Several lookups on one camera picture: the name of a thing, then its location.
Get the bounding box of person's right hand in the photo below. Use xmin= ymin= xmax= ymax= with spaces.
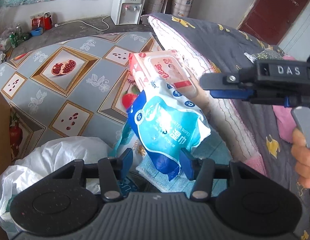
xmin=291 ymin=127 xmax=310 ymax=189

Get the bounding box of white floor cable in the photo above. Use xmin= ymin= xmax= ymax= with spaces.
xmin=55 ymin=15 xmax=113 ymax=30

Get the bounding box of brown cardboard box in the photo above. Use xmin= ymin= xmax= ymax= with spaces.
xmin=0 ymin=85 xmax=13 ymax=167

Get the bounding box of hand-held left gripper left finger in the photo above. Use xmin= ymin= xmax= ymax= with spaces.
xmin=52 ymin=148 xmax=134 ymax=202

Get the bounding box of green bottle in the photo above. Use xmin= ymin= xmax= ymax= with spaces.
xmin=9 ymin=32 xmax=19 ymax=48

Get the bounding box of clear plastic bag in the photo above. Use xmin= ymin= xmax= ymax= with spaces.
xmin=0 ymin=30 xmax=10 ymax=65

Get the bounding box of pink wipes packet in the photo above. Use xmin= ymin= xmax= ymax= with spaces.
xmin=128 ymin=49 xmax=199 ymax=98

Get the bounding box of pink pillow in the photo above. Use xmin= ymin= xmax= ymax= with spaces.
xmin=272 ymin=105 xmax=295 ymax=128

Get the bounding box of light teal towel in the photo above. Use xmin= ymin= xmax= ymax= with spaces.
xmin=135 ymin=140 xmax=233 ymax=193

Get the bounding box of red box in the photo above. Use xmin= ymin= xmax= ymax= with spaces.
xmin=31 ymin=15 xmax=44 ymax=30

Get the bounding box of fruit print tablecloth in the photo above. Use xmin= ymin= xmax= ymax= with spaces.
xmin=0 ymin=31 xmax=170 ymax=165

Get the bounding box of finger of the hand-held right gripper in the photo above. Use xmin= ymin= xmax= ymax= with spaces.
xmin=199 ymin=72 xmax=255 ymax=100
xmin=249 ymin=96 xmax=294 ymax=108

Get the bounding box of brown door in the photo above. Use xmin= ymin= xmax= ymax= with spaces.
xmin=237 ymin=0 xmax=310 ymax=45

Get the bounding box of pink towel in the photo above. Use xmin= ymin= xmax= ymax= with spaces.
xmin=241 ymin=152 xmax=268 ymax=175

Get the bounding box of white plastic bag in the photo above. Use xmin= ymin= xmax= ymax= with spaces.
xmin=0 ymin=136 xmax=115 ymax=233

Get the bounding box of grey folded quilt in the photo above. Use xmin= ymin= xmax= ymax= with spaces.
xmin=141 ymin=12 xmax=310 ymax=240

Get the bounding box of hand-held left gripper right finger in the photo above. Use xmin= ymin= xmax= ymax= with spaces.
xmin=180 ymin=148 xmax=260 ymax=202

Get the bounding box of blue wipes packet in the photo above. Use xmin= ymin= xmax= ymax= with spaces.
xmin=126 ymin=79 xmax=211 ymax=182

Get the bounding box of light blue tissue packet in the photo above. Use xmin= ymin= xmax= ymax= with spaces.
xmin=112 ymin=124 xmax=148 ymax=160

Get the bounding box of white water dispenser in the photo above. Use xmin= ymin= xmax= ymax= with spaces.
xmin=110 ymin=0 xmax=148 ymax=25

